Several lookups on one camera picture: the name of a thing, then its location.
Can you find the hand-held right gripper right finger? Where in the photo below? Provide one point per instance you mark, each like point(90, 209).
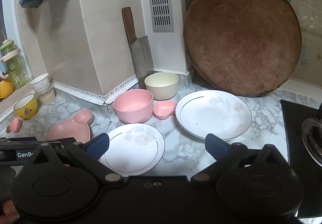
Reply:
point(215, 145)

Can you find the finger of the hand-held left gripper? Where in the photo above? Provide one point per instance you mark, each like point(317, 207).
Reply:
point(54, 143)

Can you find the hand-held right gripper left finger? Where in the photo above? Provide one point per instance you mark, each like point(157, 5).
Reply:
point(98, 145)

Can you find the pink mouse-shaped plate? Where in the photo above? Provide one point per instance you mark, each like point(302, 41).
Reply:
point(73, 131)

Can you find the large white floral plate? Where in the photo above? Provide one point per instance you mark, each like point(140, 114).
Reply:
point(213, 118)

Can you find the small white floral plate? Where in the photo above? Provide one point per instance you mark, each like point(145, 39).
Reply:
point(135, 153)

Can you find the pink bowl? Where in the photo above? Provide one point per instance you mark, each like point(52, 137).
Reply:
point(133, 116)

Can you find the small pink heart-shaped dish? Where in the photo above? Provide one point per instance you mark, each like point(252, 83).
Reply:
point(163, 111)

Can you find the cream bowl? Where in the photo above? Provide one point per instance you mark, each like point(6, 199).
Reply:
point(163, 93)

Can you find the person's left hand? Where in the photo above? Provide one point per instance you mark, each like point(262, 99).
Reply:
point(8, 210)

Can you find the yellow mug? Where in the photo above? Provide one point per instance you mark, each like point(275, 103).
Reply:
point(25, 112)

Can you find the small clear glass cup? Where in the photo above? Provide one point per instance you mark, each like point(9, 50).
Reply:
point(47, 98)

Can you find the white music-note trim strip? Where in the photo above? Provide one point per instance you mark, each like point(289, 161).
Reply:
point(85, 93)

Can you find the white dotted cup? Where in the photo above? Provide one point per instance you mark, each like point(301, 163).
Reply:
point(40, 85)

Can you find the black gas stove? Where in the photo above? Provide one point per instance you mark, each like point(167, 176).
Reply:
point(291, 126)

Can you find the green water bottle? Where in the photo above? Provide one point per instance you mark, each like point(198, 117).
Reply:
point(15, 68)

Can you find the gas stove burner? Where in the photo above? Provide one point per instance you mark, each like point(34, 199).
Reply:
point(312, 143)

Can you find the round wooden cutting board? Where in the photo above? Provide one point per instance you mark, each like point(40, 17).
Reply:
point(241, 38)

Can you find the white window frame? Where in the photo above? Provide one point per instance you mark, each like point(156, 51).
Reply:
point(12, 12)

